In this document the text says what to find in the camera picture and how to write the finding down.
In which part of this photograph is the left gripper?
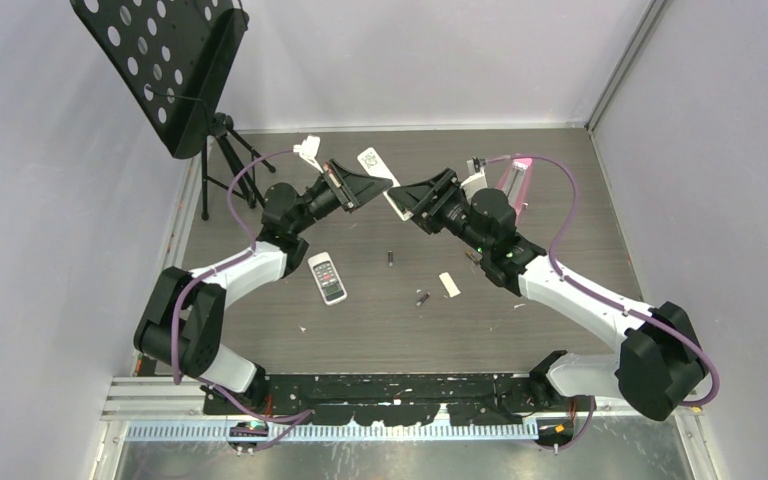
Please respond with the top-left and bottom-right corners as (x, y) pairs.
(291, 160), (392, 236)

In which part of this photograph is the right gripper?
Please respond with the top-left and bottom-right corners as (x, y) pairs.
(387, 169), (490, 257)

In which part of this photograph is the long white remote control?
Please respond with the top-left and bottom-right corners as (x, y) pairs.
(357, 147), (412, 221)

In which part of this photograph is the white battery cover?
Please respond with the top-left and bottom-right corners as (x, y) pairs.
(438, 272), (461, 298)

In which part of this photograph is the purple black battery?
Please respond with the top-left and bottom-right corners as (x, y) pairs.
(415, 292), (430, 307)

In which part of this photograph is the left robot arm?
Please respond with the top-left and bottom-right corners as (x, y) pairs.
(133, 160), (393, 414)

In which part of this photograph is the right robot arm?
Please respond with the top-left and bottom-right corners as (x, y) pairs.
(388, 169), (719, 421)

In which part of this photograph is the small white remote control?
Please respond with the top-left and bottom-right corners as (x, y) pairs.
(307, 252), (348, 306)

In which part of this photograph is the orange tipped battery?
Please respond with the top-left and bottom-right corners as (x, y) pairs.
(465, 251), (481, 265)

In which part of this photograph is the pink metronome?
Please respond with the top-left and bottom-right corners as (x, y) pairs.
(496, 155), (534, 224)

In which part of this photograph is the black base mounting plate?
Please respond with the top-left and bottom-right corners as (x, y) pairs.
(203, 373), (591, 427)

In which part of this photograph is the black perforated music stand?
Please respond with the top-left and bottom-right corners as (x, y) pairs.
(69, 0), (278, 222)

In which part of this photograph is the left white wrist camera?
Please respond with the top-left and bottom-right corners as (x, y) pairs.
(293, 135), (323, 173)

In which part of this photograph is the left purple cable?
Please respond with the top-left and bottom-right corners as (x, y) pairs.
(170, 148), (306, 387)

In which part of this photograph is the purple cable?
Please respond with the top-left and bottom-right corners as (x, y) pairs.
(170, 148), (306, 387)
(479, 154), (722, 407)

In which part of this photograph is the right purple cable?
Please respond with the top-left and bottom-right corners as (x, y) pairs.
(479, 154), (722, 407)

